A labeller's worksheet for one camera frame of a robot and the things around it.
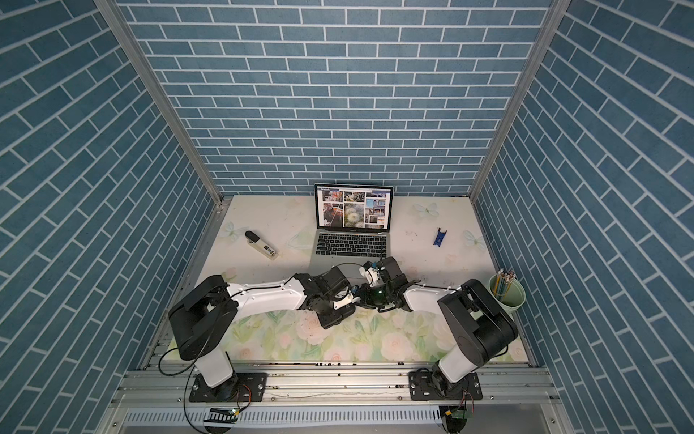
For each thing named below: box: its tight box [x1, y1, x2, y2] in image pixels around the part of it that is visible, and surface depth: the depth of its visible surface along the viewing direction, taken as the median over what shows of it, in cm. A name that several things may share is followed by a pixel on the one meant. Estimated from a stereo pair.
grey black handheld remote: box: [243, 230, 280, 261], surface depth 103 cm
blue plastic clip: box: [432, 227, 448, 248], surface depth 107 cm
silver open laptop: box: [309, 183, 394, 278], surface depth 105 cm
